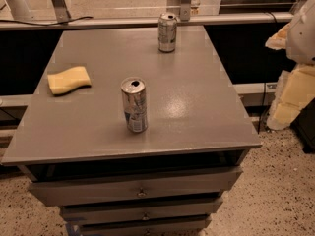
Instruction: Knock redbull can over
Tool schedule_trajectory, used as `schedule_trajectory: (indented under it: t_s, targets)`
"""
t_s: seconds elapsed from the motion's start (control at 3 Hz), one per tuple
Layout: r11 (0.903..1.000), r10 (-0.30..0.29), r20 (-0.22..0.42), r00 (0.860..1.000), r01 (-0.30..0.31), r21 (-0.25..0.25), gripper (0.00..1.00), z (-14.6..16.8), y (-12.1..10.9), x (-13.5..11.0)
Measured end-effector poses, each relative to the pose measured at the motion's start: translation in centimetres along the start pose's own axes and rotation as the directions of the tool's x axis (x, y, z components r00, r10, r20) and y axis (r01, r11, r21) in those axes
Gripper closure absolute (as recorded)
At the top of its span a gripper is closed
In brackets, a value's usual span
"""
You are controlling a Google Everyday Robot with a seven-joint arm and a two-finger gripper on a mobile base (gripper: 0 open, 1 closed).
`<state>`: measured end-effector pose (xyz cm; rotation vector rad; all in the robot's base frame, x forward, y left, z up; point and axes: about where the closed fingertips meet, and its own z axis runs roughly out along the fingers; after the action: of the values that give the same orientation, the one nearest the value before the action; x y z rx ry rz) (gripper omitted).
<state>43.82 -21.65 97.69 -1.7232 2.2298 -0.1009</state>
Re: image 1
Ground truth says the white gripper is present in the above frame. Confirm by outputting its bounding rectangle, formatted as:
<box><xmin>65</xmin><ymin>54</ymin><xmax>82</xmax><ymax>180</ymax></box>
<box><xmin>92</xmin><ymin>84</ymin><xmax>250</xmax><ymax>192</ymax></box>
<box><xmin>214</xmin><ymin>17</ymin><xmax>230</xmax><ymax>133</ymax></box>
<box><xmin>265</xmin><ymin>0</ymin><xmax>315</xmax><ymax>130</ymax></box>

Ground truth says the silver blue redbull can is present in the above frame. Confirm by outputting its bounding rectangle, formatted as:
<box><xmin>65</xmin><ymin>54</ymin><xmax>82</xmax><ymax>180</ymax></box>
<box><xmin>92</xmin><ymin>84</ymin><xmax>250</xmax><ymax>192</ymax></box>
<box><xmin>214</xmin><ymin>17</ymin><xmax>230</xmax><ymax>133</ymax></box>
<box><xmin>121</xmin><ymin>77</ymin><xmax>148</xmax><ymax>133</ymax></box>

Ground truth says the silver green soda can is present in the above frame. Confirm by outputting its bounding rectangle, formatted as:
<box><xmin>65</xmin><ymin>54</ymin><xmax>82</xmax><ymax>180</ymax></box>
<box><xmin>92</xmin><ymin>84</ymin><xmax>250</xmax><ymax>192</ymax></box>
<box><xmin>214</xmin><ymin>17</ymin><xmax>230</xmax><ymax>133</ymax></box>
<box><xmin>158</xmin><ymin>12</ymin><xmax>177</xmax><ymax>52</ymax></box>

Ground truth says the lower grey beam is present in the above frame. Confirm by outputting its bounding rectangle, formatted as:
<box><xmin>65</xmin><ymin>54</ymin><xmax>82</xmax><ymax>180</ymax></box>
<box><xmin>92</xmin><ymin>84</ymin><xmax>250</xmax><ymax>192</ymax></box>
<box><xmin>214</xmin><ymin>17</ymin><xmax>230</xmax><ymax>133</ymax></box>
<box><xmin>234</xmin><ymin>83</ymin><xmax>277</xmax><ymax>107</ymax></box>

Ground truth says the middle grey drawer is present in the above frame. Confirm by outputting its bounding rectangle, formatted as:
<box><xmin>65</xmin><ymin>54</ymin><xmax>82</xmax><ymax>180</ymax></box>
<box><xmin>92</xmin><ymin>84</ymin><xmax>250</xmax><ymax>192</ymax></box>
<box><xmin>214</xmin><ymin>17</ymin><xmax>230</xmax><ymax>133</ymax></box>
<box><xmin>61</xmin><ymin>195</ymin><xmax>222</xmax><ymax>225</ymax></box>

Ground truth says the grey drawer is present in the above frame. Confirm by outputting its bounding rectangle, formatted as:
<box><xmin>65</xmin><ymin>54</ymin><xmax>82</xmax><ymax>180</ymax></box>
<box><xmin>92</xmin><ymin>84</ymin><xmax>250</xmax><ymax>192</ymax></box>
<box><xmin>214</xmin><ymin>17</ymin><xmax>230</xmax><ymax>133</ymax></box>
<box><xmin>30</xmin><ymin>166</ymin><xmax>242</xmax><ymax>207</ymax></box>
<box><xmin>80</xmin><ymin>215</ymin><xmax>210</xmax><ymax>236</ymax></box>
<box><xmin>61</xmin><ymin>195</ymin><xmax>222</xmax><ymax>225</ymax></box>

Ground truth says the top grey drawer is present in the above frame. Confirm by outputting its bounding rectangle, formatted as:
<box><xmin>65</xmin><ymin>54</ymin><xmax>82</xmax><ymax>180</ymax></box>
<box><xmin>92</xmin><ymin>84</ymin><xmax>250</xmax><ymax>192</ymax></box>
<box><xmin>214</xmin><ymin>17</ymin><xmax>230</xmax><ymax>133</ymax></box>
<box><xmin>30</xmin><ymin>166</ymin><xmax>242</xmax><ymax>207</ymax></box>

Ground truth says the bottom grey drawer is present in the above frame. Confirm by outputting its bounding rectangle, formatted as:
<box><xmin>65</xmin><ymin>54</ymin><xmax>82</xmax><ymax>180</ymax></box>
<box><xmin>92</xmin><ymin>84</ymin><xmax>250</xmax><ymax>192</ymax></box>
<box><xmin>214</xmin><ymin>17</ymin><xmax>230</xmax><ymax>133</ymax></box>
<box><xmin>80</xmin><ymin>215</ymin><xmax>210</xmax><ymax>236</ymax></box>

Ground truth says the yellow sponge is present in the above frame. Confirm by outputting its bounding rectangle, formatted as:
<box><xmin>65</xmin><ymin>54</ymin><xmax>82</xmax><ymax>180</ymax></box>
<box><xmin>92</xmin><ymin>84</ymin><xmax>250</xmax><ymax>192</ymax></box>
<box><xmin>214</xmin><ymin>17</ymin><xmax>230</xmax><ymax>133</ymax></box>
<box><xmin>47</xmin><ymin>66</ymin><xmax>92</xmax><ymax>95</ymax></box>

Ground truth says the grey drawer cabinet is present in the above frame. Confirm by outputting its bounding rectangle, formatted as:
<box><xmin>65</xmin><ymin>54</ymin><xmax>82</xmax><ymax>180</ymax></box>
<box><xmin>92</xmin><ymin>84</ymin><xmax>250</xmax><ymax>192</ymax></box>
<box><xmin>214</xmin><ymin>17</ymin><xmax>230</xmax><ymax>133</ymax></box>
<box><xmin>3</xmin><ymin>27</ymin><xmax>260</xmax><ymax>236</ymax></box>

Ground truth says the white pipe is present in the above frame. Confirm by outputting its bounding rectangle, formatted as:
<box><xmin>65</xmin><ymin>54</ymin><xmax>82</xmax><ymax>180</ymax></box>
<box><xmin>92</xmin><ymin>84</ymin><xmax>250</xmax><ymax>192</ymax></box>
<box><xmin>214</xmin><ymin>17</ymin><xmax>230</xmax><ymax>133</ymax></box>
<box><xmin>5</xmin><ymin>0</ymin><xmax>32</xmax><ymax>21</ymax></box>

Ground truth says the metal bracket centre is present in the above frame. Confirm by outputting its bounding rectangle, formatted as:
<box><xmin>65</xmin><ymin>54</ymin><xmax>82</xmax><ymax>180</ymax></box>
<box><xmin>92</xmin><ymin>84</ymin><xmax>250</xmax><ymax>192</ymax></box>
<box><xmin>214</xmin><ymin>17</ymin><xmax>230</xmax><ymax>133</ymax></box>
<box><xmin>179</xmin><ymin>0</ymin><xmax>191</xmax><ymax>21</ymax></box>

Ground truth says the metal bracket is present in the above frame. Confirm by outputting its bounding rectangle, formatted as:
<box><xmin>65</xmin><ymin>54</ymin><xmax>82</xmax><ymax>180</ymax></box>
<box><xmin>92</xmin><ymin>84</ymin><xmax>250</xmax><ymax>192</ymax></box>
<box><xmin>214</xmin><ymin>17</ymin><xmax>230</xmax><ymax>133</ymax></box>
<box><xmin>51</xmin><ymin>0</ymin><xmax>71</xmax><ymax>24</ymax></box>
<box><xmin>179</xmin><ymin>0</ymin><xmax>191</xmax><ymax>21</ymax></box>

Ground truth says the grey metal rail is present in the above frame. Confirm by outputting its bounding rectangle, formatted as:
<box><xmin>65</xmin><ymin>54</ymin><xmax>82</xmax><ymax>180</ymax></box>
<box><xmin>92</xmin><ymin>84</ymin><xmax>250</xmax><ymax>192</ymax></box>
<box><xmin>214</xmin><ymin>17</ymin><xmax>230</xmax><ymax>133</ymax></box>
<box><xmin>0</xmin><ymin>12</ymin><xmax>293</xmax><ymax>31</ymax></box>

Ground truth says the black cable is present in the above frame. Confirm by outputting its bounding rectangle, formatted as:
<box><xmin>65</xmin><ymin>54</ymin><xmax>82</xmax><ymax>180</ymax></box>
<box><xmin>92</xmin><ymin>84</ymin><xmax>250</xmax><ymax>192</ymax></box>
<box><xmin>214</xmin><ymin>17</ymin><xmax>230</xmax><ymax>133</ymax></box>
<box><xmin>0</xmin><ymin>15</ymin><xmax>95</xmax><ymax>27</ymax></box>

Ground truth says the metal bracket left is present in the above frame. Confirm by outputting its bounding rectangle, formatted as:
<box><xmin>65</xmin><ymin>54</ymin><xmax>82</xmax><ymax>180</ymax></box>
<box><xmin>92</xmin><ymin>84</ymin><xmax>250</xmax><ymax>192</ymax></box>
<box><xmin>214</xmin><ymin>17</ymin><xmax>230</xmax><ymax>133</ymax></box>
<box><xmin>51</xmin><ymin>0</ymin><xmax>71</xmax><ymax>24</ymax></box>

